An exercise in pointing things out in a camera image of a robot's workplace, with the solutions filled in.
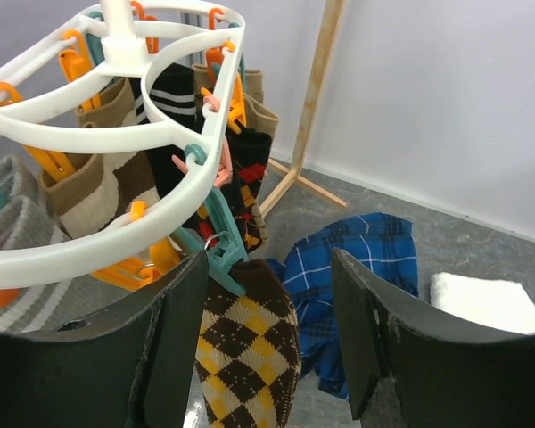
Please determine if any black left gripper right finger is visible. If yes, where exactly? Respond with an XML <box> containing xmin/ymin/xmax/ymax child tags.
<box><xmin>348</xmin><ymin>269</ymin><xmax>535</xmax><ymax>427</ymax></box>

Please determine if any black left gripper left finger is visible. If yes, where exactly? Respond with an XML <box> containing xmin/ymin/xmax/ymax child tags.
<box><xmin>0</xmin><ymin>253</ymin><xmax>208</xmax><ymax>427</ymax></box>

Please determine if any teal clothes peg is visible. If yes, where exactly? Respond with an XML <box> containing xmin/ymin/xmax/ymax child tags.
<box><xmin>172</xmin><ymin>186</ymin><xmax>249</xmax><ymax>296</ymax></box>

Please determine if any black red argyle sock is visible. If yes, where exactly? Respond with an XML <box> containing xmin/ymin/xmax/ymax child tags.
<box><xmin>220</xmin><ymin>125</ymin><xmax>272</xmax><ymax>253</ymax></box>

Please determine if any white round sock hanger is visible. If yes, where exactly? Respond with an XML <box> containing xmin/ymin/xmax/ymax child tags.
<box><xmin>0</xmin><ymin>1</ymin><xmax>246</xmax><ymax>289</ymax></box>

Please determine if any white folded towel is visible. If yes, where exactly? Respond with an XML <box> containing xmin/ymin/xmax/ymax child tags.
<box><xmin>430</xmin><ymin>273</ymin><xmax>535</xmax><ymax>335</ymax></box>

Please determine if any blue plaid shirt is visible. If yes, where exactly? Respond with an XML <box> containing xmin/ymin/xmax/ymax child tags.
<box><xmin>267</xmin><ymin>213</ymin><xmax>418</xmax><ymax>400</ymax></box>

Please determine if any grey white striped sock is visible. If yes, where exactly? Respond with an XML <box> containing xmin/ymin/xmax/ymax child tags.
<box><xmin>0</xmin><ymin>156</ymin><xmax>127</xmax><ymax>334</ymax></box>

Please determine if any brown cream striped sock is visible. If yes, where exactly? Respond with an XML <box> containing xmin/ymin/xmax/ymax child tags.
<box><xmin>38</xmin><ymin>78</ymin><xmax>160</xmax><ymax>238</ymax></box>

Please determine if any black white striped sock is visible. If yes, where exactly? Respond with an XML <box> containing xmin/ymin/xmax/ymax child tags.
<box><xmin>128</xmin><ymin>62</ymin><xmax>206</xmax><ymax>224</ymax></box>

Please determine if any tan ribbed sock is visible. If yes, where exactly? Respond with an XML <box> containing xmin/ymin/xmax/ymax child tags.
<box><xmin>191</xmin><ymin>64</ymin><xmax>279</xmax><ymax>138</ymax></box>

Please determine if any wooden drying rack frame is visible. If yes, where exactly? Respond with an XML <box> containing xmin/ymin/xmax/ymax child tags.
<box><xmin>259</xmin><ymin>0</ymin><xmax>348</xmax><ymax>217</ymax></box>

